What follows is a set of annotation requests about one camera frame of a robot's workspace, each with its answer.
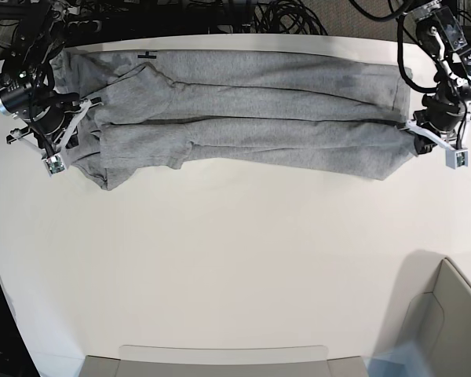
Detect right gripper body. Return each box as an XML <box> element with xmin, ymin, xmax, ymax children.
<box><xmin>6</xmin><ymin>92</ymin><xmax>82</xmax><ymax>157</ymax></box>

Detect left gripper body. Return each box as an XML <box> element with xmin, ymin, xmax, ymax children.
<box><xmin>413</xmin><ymin>94</ymin><xmax>469</xmax><ymax>148</ymax></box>

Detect grey T-shirt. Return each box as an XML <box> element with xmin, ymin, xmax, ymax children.
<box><xmin>52</xmin><ymin>50</ymin><xmax>416</xmax><ymax>191</ymax></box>

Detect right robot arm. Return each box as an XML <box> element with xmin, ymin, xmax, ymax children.
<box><xmin>0</xmin><ymin>1</ymin><xmax>81</xmax><ymax>157</ymax></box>

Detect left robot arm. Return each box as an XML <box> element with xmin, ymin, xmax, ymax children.
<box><xmin>396</xmin><ymin>1</ymin><xmax>471</xmax><ymax>155</ymax></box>

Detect black power strip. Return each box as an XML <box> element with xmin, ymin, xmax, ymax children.
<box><xmin>64</xmin><ymin>20</ymin><xmax>102</xmax><ymax>34</ymax></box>

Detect grey bin right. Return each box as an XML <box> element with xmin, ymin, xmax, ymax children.
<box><xmin>367</xmin><ymin>258</ymin><xmax>471</xmax><ymax>376</ymax></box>

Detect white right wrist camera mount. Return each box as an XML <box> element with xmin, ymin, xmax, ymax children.
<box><xmin>20</xmin><ymin>97</ymin><xmax>103</xmax><ymax>176</ymax></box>

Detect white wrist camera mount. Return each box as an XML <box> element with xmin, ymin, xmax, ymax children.
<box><xmin>20</xmin><ymin>97</ymin><xmax>103</xmax><ymax>176</ymax></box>
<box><xmin>403</xmin><ymin>120</ymin><xmax>469</xmax><ymax>170</ymax></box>

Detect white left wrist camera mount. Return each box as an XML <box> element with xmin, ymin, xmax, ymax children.
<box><xmin>403</xmin><ymin>120</ymin><xmax>469</xmax><ymax>170</ymax></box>

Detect black cable bundle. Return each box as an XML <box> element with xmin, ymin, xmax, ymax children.
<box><xmin>203</xmin><ymin>0</ymin><xmax>471</xmax><ymax>48</ymax></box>

